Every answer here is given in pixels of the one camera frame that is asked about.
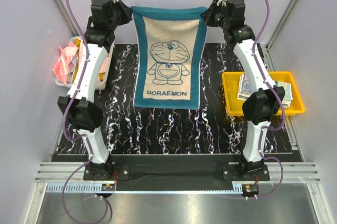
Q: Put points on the peach towel in basket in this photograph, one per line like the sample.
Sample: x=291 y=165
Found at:
x=104 y=66

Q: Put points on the pink striped cloth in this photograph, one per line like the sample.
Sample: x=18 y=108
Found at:
x=66 y=66

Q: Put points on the folded printed towel in tray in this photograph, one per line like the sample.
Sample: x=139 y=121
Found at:
x=244 y=90

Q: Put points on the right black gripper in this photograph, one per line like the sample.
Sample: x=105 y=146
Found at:
x=207 y=15

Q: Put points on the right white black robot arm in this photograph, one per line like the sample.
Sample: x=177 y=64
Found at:
x=266 y=98

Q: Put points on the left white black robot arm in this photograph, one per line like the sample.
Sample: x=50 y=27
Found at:
x=78 y=107

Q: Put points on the yellow cloth in basket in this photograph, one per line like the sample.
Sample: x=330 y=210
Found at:
x=79 y=44

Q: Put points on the aluminium frame post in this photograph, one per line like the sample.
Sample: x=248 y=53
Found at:
x=66 y=17
x=291 y=5

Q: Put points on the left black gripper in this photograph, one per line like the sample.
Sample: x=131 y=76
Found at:
x=126 y=11

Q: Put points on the left aluminium frame post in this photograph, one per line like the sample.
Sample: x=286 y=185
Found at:
x=66 y=17

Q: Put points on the right aluminium frame post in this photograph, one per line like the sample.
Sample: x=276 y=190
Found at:
x=291 y=5

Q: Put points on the white plastic basket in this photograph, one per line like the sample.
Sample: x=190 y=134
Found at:
x=99 y=86

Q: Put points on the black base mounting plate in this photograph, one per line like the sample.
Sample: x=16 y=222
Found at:
x=204 y=173

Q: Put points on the aluminium front rail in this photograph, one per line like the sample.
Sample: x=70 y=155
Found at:
x=61 y=175

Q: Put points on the teal beige Doraemon towel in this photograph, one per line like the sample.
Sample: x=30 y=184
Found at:
x=170 y=48

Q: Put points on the yellow plastic tray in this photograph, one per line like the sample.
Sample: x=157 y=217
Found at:
x=237 y=90

